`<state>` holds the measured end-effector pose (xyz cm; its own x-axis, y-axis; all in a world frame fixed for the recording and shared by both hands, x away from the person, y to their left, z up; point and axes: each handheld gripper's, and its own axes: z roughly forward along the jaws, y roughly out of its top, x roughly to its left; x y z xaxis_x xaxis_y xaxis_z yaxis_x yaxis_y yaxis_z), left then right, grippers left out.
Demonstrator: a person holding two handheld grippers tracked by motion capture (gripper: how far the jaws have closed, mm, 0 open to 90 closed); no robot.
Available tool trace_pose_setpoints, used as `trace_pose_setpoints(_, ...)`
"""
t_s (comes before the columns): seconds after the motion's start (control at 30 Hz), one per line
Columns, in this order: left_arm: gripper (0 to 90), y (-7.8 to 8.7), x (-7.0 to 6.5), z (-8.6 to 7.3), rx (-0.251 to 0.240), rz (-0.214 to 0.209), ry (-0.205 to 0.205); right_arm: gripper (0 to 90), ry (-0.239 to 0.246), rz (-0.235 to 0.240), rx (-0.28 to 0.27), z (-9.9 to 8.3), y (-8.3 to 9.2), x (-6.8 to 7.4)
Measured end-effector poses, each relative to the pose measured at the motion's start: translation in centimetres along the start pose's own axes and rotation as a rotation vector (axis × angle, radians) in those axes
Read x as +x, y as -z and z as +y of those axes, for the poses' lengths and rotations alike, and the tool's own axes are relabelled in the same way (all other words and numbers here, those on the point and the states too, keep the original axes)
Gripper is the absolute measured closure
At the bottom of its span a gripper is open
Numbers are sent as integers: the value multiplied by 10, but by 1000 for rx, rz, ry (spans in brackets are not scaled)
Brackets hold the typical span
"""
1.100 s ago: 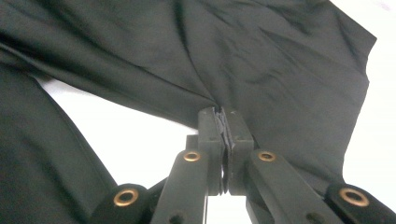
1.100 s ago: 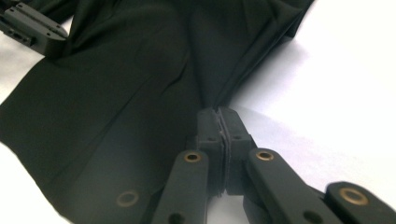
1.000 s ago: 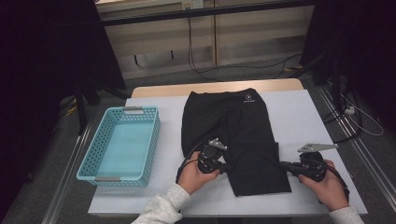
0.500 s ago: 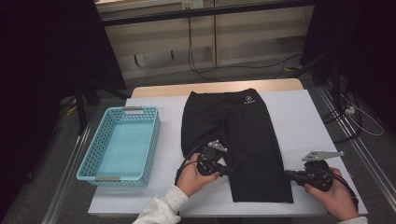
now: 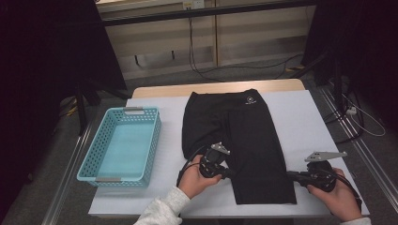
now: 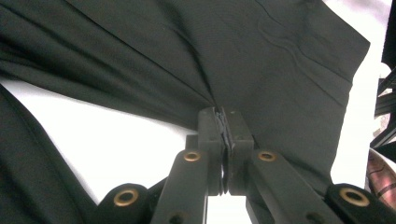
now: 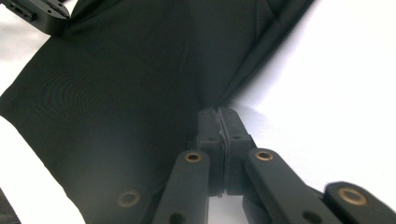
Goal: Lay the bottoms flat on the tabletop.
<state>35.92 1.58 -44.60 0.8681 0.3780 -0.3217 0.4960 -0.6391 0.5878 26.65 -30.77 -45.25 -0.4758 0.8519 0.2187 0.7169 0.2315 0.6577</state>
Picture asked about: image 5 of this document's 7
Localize light blue plastic basket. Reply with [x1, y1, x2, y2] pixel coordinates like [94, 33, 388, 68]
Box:
[76, 106, 162, 189]

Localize aluminium floor rail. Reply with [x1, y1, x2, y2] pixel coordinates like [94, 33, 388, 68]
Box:
[40, 123, 93, 225]
[318, 85, 398, 205]

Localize left hand-held gripper cable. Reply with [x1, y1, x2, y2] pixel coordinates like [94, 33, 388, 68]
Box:
[176, 146, 209, 188]

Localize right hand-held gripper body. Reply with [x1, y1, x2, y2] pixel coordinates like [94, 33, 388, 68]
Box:
[299, 151, 348, 193]

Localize black hanging cable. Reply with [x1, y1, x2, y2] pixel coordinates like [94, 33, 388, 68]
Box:
[187, 17, 304, 83]

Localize white floor cable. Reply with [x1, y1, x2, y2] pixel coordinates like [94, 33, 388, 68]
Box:
[341, 93, 387, 138]

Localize white wall socket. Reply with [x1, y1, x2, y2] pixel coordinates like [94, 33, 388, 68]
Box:
[182, 0, 206, 9]

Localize black curtain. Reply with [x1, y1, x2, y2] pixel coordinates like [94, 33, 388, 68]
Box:
[0, 0, 128, 219]
[301, 0, 398, 132]

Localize hand-held gripper cable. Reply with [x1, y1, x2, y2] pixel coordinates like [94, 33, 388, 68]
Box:
[176, 146, 209, 188]
[325, 170, 364, 214]

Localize yellow floor cable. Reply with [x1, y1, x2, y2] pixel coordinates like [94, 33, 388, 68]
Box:
[64, 97, 79, 117]

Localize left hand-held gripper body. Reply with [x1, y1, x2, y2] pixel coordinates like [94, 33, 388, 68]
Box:
[198, 142, 232, 180]

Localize white table mat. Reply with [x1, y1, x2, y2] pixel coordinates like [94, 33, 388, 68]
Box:
[88, 89, 371, 218]

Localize black stand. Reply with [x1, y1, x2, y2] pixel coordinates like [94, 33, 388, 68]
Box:
[74, 81, 132, 137]
[289, 50, 345, 113]

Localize black horizontal bar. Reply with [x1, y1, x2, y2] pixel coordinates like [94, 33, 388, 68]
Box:
[100, 0, 317, 27]

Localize black floor cables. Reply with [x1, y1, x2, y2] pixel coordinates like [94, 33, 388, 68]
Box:
[323, 90, 365, 144]

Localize black shorts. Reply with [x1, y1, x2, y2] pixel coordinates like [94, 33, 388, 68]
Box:
[181, 88, 298, 205]

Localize right hand-held gripper cable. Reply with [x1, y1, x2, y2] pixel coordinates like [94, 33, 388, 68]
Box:
[325, 170, 364, 214]

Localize person's right hand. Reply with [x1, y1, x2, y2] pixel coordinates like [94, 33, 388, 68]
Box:
[306, 168, 363, 223]

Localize person's left hand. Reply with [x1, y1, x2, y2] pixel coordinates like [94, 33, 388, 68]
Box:
[177, 155, 223, 200]

